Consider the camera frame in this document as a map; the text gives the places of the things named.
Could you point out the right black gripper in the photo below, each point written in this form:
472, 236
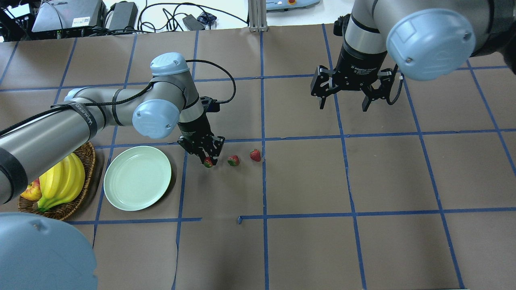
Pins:
360, 63

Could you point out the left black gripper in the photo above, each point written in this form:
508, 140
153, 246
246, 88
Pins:
194, 129

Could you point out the strawberry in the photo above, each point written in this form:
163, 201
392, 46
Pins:
233, 160
255, 155
208, 163

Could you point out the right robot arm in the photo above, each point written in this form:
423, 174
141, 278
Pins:
419, 39

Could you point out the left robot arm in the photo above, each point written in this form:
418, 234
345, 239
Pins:
39, 253

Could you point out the light green plate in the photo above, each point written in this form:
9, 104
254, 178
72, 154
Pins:
137, 178

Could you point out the wicker basket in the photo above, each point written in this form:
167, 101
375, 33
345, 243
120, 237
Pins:
87, 155

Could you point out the black power adapter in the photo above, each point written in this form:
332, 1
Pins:
192, 24

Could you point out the yellow banana bunch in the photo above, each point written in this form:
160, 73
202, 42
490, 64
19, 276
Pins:
62, 183

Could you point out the red apple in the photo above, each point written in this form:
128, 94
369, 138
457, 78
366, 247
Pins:
33, 191

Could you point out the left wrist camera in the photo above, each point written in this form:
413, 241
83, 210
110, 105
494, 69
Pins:
210, 105

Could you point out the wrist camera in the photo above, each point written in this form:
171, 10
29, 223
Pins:
340, 25
210, 105

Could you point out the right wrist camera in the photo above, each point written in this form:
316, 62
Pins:
340, 25

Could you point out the aluminium frame post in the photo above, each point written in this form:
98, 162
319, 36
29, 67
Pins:
257, 16

